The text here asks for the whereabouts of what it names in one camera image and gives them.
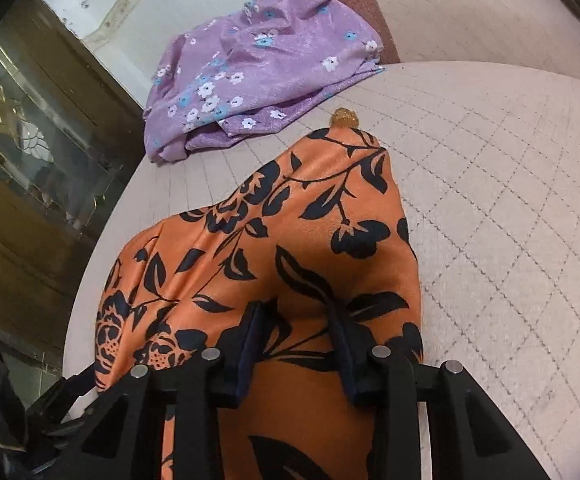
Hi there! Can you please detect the purple floral garment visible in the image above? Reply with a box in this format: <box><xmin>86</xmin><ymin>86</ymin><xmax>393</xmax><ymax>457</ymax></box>
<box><xmin>144</xmin><ymin>0</ymin><xmax>383</xmax><ymax>162</ymax></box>

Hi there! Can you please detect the orange black floral garment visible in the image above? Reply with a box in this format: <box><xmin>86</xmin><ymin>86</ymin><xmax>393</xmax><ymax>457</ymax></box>
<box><xmin>95</xmin><ymin>108</ymin><xmax>423</xmax><ymax>479</ymax></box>

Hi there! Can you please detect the pink quilted sofa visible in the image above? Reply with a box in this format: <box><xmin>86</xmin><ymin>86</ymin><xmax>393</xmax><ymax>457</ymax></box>
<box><xmin>62</xmin><ymin>0</ymin><xmax>580</xmax><ymax>479</ymax></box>

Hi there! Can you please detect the wooden glass door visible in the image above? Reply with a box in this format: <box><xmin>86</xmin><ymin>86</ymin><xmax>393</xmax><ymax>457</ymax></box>
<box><xmin>0</xmin><ymin>0</ymin><xmax>144</xmax><ymax>368</ymax></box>

